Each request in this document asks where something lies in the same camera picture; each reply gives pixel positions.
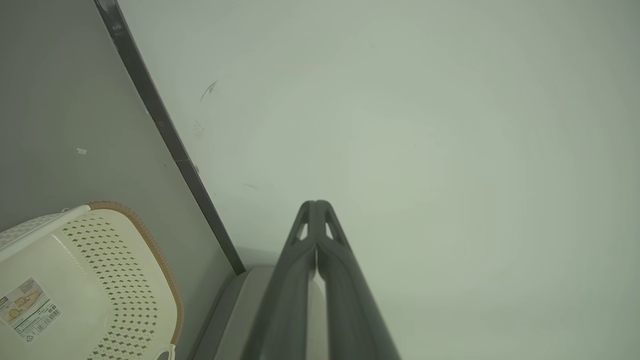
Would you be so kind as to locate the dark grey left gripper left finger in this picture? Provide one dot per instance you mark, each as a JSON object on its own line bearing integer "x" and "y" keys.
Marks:
{"x": 290, "y": 300}

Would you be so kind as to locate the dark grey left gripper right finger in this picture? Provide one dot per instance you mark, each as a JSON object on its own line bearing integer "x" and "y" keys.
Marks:
{"x": 350, "y": 310}

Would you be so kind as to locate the cream perforated plastic laundry basket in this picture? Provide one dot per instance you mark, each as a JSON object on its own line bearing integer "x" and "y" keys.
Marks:
{"x": 75, "y": 260}

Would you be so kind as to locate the grey fabric sofa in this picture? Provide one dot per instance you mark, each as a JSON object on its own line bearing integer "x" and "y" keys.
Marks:
{"x": 235, "y": 320}

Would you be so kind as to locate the paper barcode label sticker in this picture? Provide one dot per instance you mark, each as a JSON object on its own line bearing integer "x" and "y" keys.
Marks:
{"x": 27, "y": 310}

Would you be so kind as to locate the dark grey wall baseboard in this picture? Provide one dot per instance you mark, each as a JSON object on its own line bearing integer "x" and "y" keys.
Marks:
{"x": 147, "y": 85}

